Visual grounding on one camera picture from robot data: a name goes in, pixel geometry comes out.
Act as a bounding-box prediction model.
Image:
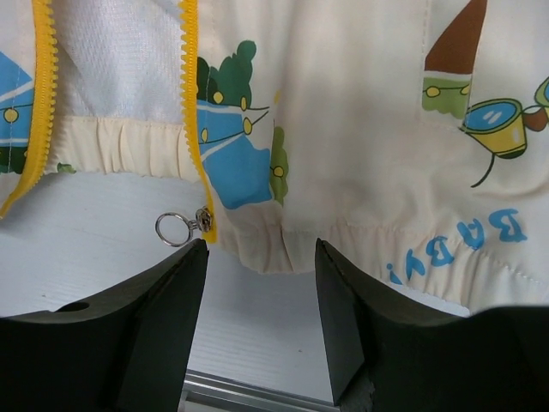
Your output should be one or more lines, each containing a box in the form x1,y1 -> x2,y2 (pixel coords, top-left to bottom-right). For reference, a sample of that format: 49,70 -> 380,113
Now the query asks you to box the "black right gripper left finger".
1,239 -> 208,411

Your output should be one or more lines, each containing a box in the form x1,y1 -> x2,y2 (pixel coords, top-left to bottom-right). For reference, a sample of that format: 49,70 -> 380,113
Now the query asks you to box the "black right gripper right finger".
315,240 -> 548,411

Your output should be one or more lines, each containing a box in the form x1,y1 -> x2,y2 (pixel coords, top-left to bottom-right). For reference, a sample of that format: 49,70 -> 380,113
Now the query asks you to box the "yellow dinosaur print kids jacket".
1,1 -> 548,312

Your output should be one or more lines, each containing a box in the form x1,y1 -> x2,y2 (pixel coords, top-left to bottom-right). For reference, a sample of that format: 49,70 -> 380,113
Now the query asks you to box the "silver zipper pull ring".
154,205 -> 214,248

